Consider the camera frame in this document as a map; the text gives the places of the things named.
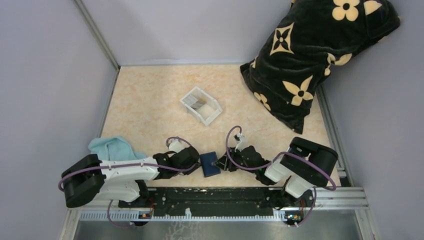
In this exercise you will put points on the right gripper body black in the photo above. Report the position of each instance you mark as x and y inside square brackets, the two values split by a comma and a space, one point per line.
[235, 154]

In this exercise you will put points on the grey card stack in box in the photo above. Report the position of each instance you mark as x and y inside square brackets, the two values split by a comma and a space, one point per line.
[193, 102]

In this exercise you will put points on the white plastic card box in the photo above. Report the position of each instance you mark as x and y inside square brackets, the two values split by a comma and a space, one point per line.
[202, 106]

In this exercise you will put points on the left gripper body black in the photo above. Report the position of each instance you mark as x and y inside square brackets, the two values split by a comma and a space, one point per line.
[187, 172]

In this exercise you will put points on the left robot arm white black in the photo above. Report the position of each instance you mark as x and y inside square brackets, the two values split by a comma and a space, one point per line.
[125, 181]

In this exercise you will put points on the black floral patterned pillow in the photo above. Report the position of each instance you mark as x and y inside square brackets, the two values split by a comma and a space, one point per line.
[298, 55]

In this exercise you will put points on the light blue cloth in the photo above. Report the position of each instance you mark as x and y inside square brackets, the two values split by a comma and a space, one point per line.
[114, 149]

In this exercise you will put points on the aluminium side rail right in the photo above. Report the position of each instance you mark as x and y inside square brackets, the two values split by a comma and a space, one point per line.
[334, 137]

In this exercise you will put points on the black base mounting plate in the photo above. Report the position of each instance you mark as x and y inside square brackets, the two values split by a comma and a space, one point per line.
[217, 202]

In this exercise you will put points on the navy blue card holder wallet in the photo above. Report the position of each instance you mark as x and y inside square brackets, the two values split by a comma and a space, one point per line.
[208, 161]

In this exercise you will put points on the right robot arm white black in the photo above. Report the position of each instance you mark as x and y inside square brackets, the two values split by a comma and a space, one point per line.
[304, 165]

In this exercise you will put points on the aluminium corner post left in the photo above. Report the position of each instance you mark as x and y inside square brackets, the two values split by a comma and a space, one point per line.
[96, 32]

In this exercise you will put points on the aluminium front rail frame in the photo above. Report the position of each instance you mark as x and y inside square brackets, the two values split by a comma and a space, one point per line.
[342, 199]

